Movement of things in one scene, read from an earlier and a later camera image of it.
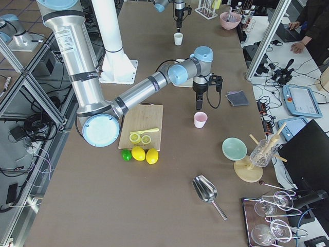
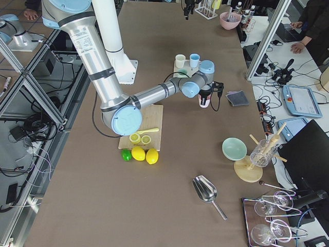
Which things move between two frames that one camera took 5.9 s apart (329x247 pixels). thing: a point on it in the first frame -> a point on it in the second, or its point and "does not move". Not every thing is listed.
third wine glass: x=261 y=235 does not move
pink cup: x=200 y=119 -> x=206 y=102
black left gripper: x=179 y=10 -> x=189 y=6
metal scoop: x=207 y=191 does not move
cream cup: x=178 y=37 -> x=180 y=60
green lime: x=126 y=154 does not move
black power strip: x=265 y=117 does not move
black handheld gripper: x=284 y=75 does not move
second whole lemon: x=138 y=153 does not move
